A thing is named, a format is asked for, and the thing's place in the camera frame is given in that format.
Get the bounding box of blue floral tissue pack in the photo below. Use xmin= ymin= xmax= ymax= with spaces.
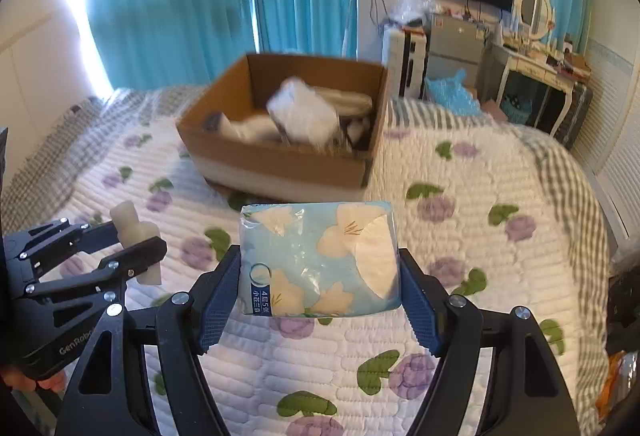
xmin=238 ymin=201 xmax=401 ymax=318

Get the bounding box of grey mini fridge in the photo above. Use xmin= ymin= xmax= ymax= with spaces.
xmin=426 ymin=14 xmax=486 ymax=88

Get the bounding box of white plastic tube piece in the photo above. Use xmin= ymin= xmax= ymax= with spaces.
xmin=110 ymin=200 xmax=162 ymax=286

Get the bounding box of white dressing table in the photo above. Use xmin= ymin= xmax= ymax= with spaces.
xmin=479 ymin=38 xmax=591 ymax=137

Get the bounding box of white soft pack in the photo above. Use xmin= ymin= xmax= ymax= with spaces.
xmin=266 ymin=78 xmax=340 ymax=148

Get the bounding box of red box with blue bag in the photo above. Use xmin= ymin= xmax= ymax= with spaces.
xmin=424 ymin=69 xmax=508 ymax=123

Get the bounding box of teal laundry basket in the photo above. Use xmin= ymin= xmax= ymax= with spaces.
xmin=500 ymin=95 xmax=532 ymax=125

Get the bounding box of white floral quilt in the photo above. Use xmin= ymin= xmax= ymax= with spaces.
xmin=37 ymin=113 xmax=608 ymax=435

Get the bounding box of clear plastic bag pile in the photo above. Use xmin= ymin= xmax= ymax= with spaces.
xmin=388 ymin=0 xmax=439 ymax=28

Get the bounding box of person's left hand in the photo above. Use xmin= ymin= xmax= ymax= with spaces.
xmin=0 ymin=362 xmax=68 ymax=394

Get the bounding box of brown cardboard box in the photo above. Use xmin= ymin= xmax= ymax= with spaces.
xmin=177 ymin=54 xmax=387 ymax=202

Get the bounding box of white oval vanity mirror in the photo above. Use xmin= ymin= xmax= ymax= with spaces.
xmin=514 ymin=0 xmax=555 ymax=41

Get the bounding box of white wardrobe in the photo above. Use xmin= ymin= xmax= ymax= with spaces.
xmin=569 ymin=0 xmax=640 ymax=258

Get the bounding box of white suitcase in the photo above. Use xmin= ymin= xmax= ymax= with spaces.
xmin=382 ymin=27 xmax=427 ymax=100

